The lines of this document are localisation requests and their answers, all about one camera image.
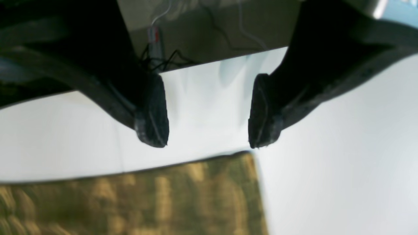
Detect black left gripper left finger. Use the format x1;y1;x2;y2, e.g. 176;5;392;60
0;0;169;148

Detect camouflage T-shirt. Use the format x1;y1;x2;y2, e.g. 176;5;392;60
0;151;268;235

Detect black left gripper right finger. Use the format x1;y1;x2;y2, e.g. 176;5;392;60
248;0;418;149

